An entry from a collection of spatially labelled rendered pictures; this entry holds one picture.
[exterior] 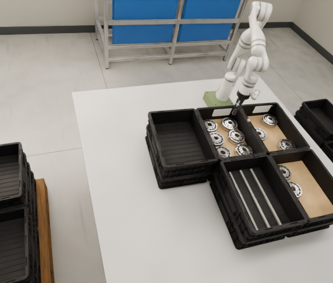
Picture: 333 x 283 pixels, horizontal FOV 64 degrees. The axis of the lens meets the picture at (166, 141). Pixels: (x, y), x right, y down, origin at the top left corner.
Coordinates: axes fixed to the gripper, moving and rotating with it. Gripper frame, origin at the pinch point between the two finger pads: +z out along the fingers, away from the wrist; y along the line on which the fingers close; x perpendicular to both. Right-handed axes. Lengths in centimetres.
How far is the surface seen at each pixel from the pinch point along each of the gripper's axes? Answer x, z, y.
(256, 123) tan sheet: 14.8, 17.2, -18.9
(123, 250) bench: -12, 30, 92
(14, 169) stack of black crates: -102, 51, 83
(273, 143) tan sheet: 29.2, 17.2, -8.0
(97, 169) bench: -51, 30, 64
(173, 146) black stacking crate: -21.0, 17.4, 33.0
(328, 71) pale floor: 77, 100, -309
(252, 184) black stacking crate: 27.4, 17.5, 29.6
